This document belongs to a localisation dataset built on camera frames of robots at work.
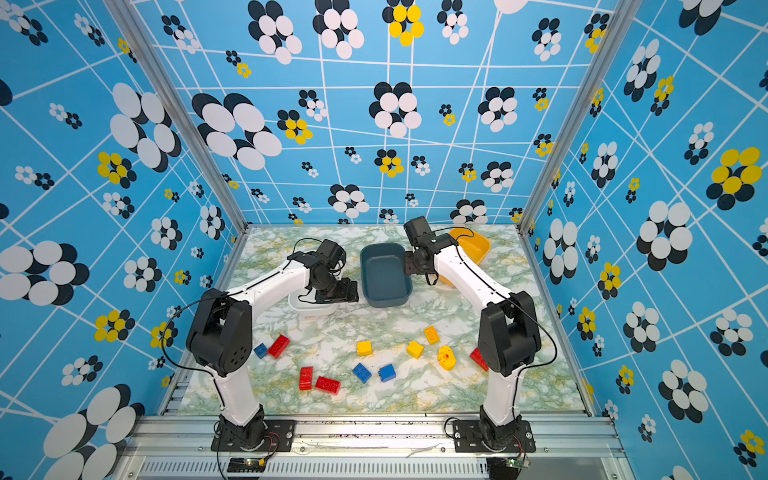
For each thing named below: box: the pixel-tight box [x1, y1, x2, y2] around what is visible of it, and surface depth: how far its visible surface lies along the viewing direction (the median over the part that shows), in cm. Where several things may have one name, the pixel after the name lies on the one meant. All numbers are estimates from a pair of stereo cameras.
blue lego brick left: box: [352, 362, 372, 384], surface depth 84 cm
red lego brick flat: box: [315, 376, 341, 395], surface depth 82 cm
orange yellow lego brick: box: [424, 326, 441, 345], surface depth 91 cm
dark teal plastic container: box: [360, 243, 413, 308], surface depth 106 cm
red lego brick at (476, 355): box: [469, 347, 489, 372], surface depth 88 cm
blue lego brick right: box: [378, 364, 396, 383], surface depth 84 cm
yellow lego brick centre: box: [356, 340, 373, 357], surface depth 89 cm
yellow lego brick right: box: [406, 340, 425, 360], surface depth 88 cm
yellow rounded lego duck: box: [438, 346, 456, 371], surface depth 86 cm
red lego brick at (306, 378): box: [299, 366, 314, 390], surface depth 84 cm
